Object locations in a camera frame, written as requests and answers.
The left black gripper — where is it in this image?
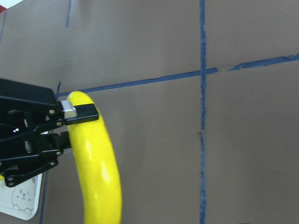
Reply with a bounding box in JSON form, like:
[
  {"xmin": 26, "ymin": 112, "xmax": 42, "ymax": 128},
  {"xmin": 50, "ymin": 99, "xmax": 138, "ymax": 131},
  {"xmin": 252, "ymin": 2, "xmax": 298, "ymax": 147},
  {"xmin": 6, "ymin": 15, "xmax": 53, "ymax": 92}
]
[{"xmin": 0, "ymin": 78, "xmax": 99, "ymax": 188}]

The white bear tray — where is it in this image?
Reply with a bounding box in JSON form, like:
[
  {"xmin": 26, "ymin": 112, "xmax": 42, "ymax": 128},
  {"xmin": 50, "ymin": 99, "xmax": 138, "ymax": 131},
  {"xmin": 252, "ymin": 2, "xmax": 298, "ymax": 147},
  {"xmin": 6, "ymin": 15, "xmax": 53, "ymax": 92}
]
[{"xmin": 0, "ymin": 174, "xmax": 43, "ymax": 220}]

